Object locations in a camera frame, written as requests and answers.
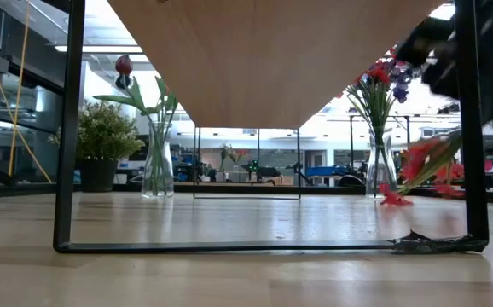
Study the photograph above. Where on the potted green plant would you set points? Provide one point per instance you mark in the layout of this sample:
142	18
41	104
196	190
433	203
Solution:
106	132

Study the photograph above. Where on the black tape piece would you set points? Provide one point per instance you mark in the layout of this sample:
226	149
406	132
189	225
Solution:
425	246

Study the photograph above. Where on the black metal rig frame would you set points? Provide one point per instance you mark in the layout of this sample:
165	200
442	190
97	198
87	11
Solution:
229	187

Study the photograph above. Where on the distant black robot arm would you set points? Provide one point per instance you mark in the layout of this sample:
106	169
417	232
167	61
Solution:
268	172

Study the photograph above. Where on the red artificial flower bunch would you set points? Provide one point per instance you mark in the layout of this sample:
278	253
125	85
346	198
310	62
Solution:
378	76
417	160

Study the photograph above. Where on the wooden shelf black legs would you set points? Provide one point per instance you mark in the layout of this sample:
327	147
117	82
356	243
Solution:
272	64

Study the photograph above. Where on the blue storage bins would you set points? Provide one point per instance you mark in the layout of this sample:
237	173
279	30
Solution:
321	171

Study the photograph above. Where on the clear glass vase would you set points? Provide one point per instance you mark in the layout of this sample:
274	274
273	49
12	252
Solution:
158	170
381	175

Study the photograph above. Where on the dark purple artificial tulip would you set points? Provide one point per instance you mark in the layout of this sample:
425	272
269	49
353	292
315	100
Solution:
123	64

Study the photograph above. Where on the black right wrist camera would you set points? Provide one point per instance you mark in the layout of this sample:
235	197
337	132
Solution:
438	68

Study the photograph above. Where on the distant artificial flowers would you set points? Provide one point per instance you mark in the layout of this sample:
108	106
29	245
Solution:
240	152

